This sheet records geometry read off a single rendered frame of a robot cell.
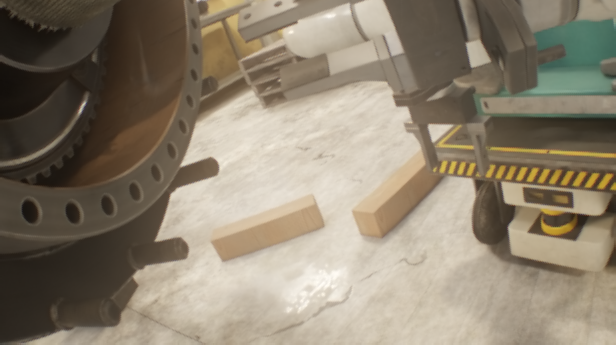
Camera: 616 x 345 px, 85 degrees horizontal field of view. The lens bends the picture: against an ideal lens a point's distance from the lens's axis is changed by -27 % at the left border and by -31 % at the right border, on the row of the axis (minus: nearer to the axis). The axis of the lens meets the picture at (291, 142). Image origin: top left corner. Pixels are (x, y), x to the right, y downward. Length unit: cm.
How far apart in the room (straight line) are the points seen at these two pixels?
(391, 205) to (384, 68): 108
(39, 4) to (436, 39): 27
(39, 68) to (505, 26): 28
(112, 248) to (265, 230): 130
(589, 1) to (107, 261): 40
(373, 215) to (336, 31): 73
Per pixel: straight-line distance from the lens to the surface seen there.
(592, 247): 93
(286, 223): 159
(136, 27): 45
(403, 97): 71
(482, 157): 77
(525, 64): 27
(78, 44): 31
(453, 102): 73
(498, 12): 27
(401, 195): 144
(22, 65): 27
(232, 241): 163
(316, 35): 77
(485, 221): 109
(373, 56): 35
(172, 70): 38
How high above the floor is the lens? 72
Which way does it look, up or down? 15 degrees down
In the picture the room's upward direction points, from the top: 23 degrees counter-clockwise
